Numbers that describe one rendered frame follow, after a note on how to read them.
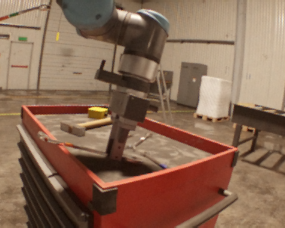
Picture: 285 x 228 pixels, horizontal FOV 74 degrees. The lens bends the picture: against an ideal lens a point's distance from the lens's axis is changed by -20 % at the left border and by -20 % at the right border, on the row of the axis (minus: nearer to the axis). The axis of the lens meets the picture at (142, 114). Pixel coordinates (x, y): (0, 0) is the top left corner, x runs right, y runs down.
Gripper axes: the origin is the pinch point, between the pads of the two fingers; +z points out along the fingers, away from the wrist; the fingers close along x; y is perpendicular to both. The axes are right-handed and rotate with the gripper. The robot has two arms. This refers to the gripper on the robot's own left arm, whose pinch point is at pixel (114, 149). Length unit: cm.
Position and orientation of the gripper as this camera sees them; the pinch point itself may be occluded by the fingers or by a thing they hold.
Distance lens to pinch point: 55.5
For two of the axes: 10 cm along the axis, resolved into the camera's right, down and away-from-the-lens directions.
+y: 8.9, 2.4, 3.9
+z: -2.8, 9.6, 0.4
